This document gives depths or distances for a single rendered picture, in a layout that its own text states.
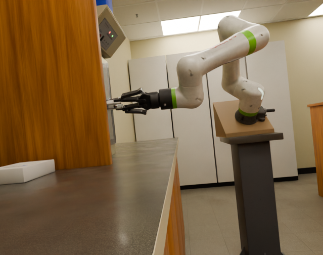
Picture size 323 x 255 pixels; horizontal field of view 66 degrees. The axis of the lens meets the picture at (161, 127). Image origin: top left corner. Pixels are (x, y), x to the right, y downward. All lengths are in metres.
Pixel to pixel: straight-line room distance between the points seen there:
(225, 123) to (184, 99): 0.65
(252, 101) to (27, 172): 1.25
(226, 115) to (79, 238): 1.51
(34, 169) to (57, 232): 0.48
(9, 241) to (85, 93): 0.61
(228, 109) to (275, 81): 2.59
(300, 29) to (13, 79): 4.71
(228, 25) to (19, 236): 1.25
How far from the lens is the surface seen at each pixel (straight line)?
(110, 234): 0.29
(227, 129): 1.63
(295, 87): 4.90
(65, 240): 0.30
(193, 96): 1.05
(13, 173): 0.76
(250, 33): 1.26
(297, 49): 5.04
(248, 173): 1.67
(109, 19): 1.08
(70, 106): 0.89
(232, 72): 1.57
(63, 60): 0.92
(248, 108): 1.62
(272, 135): 1.63
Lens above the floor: 1.05
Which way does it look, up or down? level
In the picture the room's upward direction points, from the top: 6 degrees counter-clockwise
